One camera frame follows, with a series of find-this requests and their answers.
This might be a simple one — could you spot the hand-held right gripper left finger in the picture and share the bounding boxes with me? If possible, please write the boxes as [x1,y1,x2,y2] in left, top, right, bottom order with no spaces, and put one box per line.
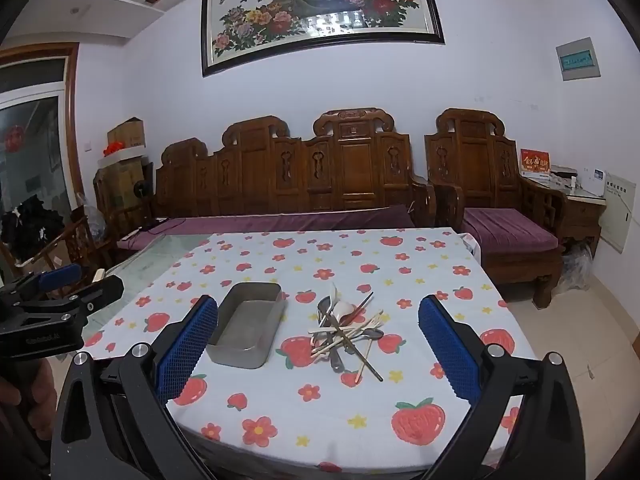
[50,294,221,480]

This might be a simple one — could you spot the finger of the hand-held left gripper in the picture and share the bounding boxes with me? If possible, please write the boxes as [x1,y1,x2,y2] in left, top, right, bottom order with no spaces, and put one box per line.
[0,264,84,307]
[52,274,125,328]

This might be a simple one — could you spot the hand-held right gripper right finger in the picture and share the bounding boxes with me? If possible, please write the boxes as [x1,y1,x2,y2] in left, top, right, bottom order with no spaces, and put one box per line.
[417,294,587,480]

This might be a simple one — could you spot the metal tray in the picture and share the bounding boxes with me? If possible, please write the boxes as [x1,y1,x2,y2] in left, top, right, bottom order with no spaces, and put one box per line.
[206,281,287,370]

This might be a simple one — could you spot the metal spoon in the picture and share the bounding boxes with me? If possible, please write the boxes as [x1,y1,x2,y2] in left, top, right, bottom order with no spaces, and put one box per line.
[317,296,336,332]
[357,328,386,361]

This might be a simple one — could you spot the dark brown chopstick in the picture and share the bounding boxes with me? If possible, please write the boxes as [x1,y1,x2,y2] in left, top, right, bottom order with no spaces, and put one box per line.
[329,316,385,382]
[320,291,376,331]

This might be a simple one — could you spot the short white spoon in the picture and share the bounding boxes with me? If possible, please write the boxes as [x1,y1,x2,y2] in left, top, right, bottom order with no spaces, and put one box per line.
[330,282,359,327]

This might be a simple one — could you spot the light wooden chopstick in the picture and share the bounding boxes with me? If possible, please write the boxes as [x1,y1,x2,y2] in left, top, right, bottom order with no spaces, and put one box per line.
[308,310,385,337]
[310,312,385,359]

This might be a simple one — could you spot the person's left hand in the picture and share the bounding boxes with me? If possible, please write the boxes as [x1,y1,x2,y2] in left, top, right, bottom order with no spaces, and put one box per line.
[0,359,59,443]

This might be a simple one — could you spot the wooden chair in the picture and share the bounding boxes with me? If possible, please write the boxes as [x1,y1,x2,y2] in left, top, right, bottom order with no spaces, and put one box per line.
[42,205,113,273]

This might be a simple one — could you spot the stacked cardboard boxes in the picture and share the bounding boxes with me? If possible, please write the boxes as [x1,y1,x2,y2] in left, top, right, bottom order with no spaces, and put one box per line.
[92,152,156,241]

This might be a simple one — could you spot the wooden framed glass door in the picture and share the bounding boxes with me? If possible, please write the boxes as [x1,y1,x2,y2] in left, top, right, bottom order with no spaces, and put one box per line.
[0,42,86,281]

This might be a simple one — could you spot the purple armchair cushion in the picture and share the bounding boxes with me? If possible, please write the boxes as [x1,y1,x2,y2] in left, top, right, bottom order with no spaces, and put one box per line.
[462,207,559,252]

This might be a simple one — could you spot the strawberry printed tablecloth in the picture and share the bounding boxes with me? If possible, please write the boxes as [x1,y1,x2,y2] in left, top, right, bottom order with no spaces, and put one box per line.
[82,227,528,480]

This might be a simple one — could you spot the clear plastic bag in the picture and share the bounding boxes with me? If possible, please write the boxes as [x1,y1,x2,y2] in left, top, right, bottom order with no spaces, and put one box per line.
[555,242,596,297]

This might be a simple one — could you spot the purple sofa cushion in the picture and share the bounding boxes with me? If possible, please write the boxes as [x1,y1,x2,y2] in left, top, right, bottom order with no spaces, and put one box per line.
[117,205,417,252]

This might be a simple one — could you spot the cardboard box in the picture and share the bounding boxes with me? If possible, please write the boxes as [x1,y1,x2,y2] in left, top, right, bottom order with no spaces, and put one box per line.
[106,117,147,152]

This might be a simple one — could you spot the carved wooden armchair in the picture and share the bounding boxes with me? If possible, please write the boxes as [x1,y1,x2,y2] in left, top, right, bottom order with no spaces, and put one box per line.
[424,107,568,310]

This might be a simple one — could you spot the wooden side table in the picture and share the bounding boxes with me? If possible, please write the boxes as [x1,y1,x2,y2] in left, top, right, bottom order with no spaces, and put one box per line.
[520,172,607,261]

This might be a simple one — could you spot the carved wooden sofa bench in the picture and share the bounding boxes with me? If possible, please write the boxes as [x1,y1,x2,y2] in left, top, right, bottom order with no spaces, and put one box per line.
[150,106,437,233]

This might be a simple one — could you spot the red box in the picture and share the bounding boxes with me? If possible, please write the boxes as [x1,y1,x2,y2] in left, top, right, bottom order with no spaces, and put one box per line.
[519,148,552,178]

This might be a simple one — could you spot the framed floral painting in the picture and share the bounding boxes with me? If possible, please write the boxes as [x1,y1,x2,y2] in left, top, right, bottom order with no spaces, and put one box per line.
[200,0,446,78]

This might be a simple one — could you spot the white wall panel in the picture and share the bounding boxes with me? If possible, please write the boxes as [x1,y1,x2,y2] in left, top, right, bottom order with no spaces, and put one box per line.
[597,172,637,255]

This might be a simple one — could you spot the grey wall electrical box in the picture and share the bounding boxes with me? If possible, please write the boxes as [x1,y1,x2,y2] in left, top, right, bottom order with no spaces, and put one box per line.
[555,36,601,82]

